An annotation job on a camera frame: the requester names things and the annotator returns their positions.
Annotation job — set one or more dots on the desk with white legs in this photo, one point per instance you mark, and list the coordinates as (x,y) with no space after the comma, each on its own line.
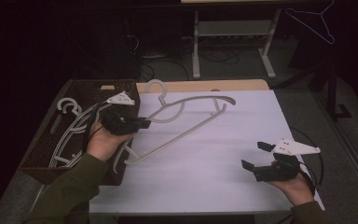
(195,46)

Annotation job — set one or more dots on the black metal stand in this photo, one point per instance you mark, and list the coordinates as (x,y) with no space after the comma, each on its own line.
(332,93)

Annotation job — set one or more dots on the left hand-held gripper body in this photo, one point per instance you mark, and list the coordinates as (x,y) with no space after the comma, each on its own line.
(118,119)

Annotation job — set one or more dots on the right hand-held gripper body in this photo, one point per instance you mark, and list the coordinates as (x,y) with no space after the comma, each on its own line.
(276,172)

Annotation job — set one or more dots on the dark brown woven basket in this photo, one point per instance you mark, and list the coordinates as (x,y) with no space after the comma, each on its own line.
(43,161)

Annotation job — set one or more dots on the grey plastic clothes hanger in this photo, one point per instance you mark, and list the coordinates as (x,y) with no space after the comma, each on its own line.
(80,109)
(223,99)
(68,99)

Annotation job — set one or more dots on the person's left hand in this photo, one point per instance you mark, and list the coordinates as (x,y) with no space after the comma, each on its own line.
(102,144)

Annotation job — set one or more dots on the person's right hand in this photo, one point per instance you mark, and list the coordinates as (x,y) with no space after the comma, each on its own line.
(295,189)

